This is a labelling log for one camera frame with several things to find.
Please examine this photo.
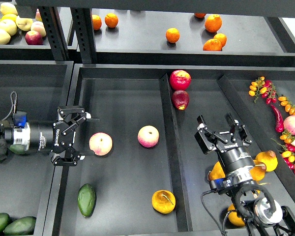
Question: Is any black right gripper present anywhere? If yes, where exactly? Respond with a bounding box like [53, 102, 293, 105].
[194, 113, 252, 154]

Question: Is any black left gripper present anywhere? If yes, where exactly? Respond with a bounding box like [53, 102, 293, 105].
[50, 105, 100, 166]

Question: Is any dark green avocado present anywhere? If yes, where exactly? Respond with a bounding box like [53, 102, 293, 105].
[78, 183, 96, 217]
[9, 145, 27, 155]

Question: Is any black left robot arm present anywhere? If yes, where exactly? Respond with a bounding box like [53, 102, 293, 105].
[0, 91, 95, 167]

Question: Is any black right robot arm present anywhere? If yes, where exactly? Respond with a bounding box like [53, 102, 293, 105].
[195, 113, 295, 236]

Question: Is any yellow pear with brown top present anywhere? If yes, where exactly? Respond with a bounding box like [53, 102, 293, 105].
[255, 150, 278, 172]

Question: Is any yellow pear with stem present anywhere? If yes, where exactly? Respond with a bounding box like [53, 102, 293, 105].
[250, 160, 266, 181]

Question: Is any yellow pear bottom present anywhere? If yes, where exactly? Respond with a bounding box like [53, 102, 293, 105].
[228, 211, 245, 227]

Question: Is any pink apple left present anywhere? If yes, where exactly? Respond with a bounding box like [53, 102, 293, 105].
[89, 132, 113, 156]

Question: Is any pink apple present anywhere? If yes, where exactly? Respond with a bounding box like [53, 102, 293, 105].
[138, 125, 159, 148]
[89, 132, 113, 156]

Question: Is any dark red apple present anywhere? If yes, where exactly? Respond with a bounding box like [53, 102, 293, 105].
[172, 90, 190, 110]

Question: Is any black left produce bin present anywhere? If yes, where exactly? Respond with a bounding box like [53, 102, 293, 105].
[0, 60, 73, 236]

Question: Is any black produce bin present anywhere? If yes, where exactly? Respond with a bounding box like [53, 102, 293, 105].
[0, 60, 73, 236]
[57, 64, 295, 236]

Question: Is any red chili pepper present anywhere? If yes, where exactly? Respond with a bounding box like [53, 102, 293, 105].
[270, 105, 284, 133]

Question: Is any orange red cherry tomato bunch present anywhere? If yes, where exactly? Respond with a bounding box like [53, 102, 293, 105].
[248, 76, 277, 104]

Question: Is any bright red apple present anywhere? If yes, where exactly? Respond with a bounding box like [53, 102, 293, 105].
[169, 70, 191, 90]

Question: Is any pink apple centre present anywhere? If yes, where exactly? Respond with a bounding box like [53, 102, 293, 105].
[138, 125, 159, 148]

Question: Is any pink peach right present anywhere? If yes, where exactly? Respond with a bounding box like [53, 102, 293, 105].
[283, 115, 295, 135]

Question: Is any mixed cherry tomato cluster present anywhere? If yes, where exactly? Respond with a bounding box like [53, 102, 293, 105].
[271, 130, 295, 175]

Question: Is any black middle produce bin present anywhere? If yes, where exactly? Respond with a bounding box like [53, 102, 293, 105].
[57, 64, 295, 236]

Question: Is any orange front right shelf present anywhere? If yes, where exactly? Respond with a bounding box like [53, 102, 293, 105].
[203, 39, 222, 51]

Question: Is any orange behind front right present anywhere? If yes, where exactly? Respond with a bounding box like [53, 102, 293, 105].
[213, 33, 227, 47]

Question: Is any red apple on left shelf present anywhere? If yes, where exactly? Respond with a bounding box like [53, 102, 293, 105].
[25, 30, 43, 45]

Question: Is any pale peach on left shelf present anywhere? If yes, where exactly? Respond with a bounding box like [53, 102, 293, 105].
[30, 21, 46, 37]

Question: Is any black upper right shelf tray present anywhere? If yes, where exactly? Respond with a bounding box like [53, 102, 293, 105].
[94, 10, 295, 67]

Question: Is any orange far left shelf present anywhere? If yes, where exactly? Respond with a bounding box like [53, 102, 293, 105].
[92, 14, 102, 30]

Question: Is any pale yellow apple with stem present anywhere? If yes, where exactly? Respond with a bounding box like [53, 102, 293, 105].
[15, 16, 33, 31]

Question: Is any pale yellow apple front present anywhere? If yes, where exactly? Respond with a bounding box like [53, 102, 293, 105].
[0, 29, 11, 45]

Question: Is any orange cherry tomato string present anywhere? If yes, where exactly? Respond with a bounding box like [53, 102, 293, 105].
[277, 94, 295, 119]

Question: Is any black shelf upright post left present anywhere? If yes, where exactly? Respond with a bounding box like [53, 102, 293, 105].
[38, 6, 69, 61]

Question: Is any black shelf upright post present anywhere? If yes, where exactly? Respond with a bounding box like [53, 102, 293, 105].
[70, 7, 98, 64]
[38, 6, 69, 61]

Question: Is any black shelf upright post right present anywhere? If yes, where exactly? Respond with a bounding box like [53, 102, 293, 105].
[70, 7, 98, 64]

